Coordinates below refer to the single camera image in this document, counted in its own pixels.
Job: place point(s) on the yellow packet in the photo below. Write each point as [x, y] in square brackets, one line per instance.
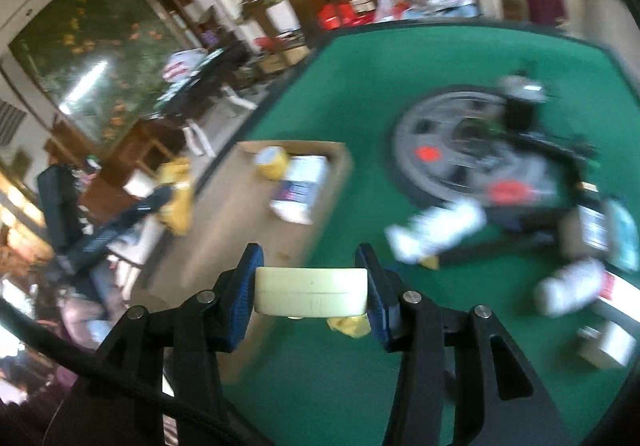
[177, 198]
[272, 161]

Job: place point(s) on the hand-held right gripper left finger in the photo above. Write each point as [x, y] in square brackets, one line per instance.
[246, 288]

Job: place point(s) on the black motor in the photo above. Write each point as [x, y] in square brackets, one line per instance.
[520, 103]

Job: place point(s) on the red and white box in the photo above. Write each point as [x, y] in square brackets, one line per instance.
[609, 287]

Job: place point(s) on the white box with blue print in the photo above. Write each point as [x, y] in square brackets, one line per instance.
[300, 188]

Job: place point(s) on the large wall painting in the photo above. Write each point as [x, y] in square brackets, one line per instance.
[95, 50]

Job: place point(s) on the cardboard box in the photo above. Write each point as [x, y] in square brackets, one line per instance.
[210, 251]

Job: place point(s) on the cream tape roll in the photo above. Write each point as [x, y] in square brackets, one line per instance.
[310, 292]

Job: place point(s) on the clear box with red piece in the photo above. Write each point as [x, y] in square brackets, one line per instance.
[510, 191]

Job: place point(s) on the white bottle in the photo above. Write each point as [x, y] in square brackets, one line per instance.
[435, 231]
[570, 286]

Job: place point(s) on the teal cartoon tissue packet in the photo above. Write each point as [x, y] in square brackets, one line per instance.
[622, 236]

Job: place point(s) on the white power adapter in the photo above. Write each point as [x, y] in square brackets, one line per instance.
[605, 346]

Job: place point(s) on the black chair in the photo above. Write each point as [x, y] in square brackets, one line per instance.
[210, 75]

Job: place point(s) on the round grey table disc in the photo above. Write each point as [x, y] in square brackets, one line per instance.
[465, 145]

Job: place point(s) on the yellow crumpled wrapper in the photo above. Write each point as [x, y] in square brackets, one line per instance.
[351, 326]

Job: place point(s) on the black bar with green ends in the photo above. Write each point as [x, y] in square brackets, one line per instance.
[555, 145]

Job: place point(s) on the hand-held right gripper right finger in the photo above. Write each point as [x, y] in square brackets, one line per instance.
[375, 298]

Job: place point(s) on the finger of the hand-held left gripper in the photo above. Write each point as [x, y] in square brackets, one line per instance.
[125, 221]

